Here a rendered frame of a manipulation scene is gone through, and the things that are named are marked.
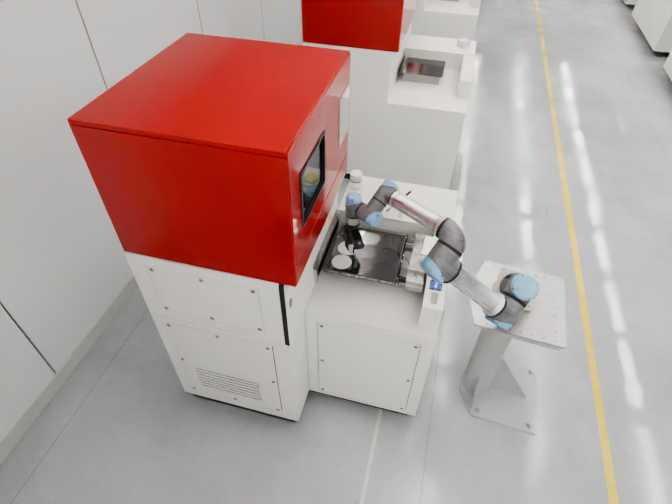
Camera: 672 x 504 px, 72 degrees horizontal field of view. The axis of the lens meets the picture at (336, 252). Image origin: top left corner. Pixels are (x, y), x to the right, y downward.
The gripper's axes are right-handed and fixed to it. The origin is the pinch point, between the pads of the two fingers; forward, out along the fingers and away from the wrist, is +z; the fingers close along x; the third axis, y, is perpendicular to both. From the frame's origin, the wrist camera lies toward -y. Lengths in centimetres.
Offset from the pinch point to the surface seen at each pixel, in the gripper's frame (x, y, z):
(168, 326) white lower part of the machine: 94, 9, 17
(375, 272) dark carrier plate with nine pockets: -4.6, -15.1, 1.4
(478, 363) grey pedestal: -53, -55, 60
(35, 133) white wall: 125, 105, -44
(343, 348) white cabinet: 19.5, -29.5, 32.2
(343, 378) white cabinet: 19, -30, 61
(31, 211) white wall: 140, 88, -12
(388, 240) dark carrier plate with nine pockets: -22.3, 2.0, 1.4
